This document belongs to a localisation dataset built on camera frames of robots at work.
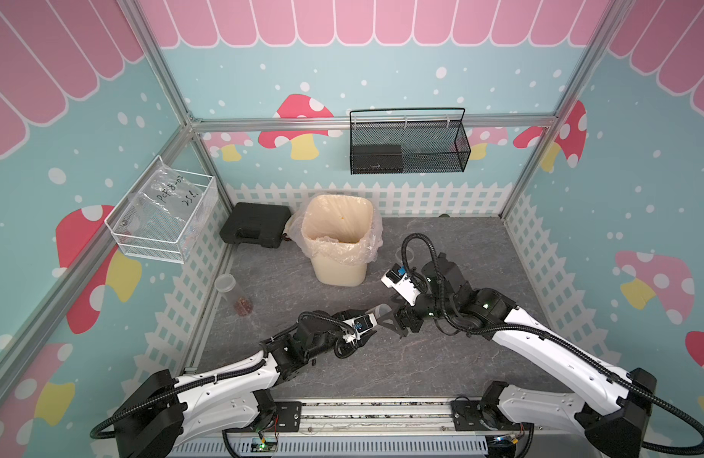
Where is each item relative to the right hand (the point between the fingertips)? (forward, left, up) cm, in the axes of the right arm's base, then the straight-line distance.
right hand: (386, 309), depth 70 cm
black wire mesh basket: (+59, -20, +11) cm, 63 cm away
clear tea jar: (+10, +44, -4) cm, 46 cm away
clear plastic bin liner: (+35, +14, -7) cm, 38 cm away
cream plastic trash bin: (+21, +16, -16) cm, 31 cm away
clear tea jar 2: (-1, +2, 0) cm, 2 cm away
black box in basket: (+45, +1, +13) cm, 47 cm away
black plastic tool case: (+48, +49, -18) cm, 71 cm away
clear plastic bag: (+25, +54, +15) cm, 61 cm away
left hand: (+1, +5, -9) cm, 10 cm away
